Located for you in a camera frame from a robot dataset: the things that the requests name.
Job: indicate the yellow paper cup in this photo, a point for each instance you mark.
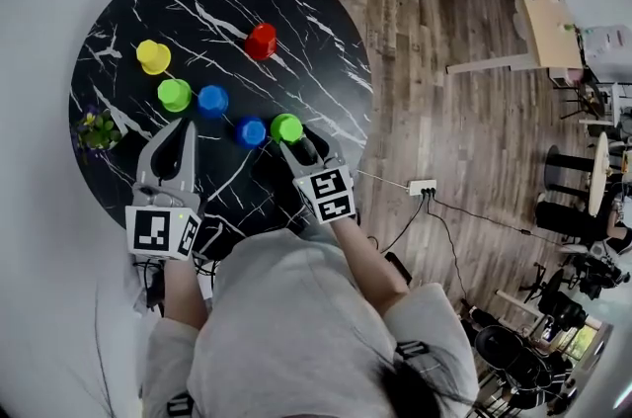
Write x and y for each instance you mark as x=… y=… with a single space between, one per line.
x=153 y=56

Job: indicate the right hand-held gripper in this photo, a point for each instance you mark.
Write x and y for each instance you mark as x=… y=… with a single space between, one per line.
x=328 y=193

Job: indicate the green paper cup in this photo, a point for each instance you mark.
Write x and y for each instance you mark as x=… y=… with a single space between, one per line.
x=174 y=95
x=286 y=128

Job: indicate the small potted plant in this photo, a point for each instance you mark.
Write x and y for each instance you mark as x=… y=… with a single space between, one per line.
x=99 y=132

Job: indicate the white power strip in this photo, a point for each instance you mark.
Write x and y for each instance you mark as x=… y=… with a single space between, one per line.
x=422 y=187

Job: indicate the blue paper cup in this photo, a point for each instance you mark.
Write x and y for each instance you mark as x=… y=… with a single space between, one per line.
x=251 y=132
x=213 y=101

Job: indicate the person's right forearm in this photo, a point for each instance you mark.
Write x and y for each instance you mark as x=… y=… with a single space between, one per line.
x=370 y=268

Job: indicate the white storage box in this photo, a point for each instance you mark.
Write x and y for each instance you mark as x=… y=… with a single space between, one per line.
x=609 y=53

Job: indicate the person's left forearm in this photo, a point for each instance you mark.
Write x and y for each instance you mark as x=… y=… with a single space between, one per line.
x=182 y=292

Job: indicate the black harness buckle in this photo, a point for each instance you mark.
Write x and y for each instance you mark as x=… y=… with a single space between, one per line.
x=412 y=350
x=180 y=405

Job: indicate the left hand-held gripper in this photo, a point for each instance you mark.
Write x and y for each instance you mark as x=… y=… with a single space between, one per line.
x=155 y=230

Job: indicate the black round table base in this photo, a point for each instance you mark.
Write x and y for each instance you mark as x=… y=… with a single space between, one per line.
x=568 y=159

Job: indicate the small green object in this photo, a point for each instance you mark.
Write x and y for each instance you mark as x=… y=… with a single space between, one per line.
x=570 y=27

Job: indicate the person's grey shirt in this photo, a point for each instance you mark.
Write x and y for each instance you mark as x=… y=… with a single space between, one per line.
x=296 y=332

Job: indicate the white round side table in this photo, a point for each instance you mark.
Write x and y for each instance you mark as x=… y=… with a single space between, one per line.
x=600 y=174

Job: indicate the red paper cup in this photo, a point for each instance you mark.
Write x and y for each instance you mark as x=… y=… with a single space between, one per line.
x=260 y=40

